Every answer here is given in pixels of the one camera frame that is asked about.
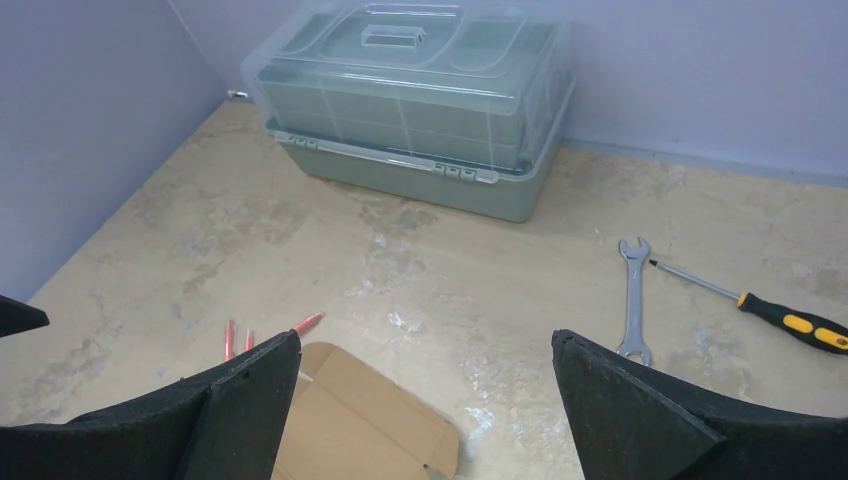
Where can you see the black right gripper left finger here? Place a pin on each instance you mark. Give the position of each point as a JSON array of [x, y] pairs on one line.
[[226, 422]]

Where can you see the black yellow handled screwdriver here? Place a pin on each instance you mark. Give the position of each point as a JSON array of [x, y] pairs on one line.
[[811, 329]]

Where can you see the red pen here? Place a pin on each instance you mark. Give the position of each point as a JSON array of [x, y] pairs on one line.
[[249, 340], [229, 340], [309, 323]]

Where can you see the brown cardboard box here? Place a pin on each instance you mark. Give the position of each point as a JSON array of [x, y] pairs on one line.
[[348, 421]]

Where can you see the silver open-end wrench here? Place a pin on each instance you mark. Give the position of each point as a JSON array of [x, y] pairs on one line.
[[633, 343]]

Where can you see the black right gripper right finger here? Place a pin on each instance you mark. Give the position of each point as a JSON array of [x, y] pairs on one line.
[[629, 421]]

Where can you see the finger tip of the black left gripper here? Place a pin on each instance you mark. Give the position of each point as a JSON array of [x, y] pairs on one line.
[[17, 317]]

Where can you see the green clear-lid plastic toolbox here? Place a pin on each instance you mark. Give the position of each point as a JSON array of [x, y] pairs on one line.
[[455, 103]]

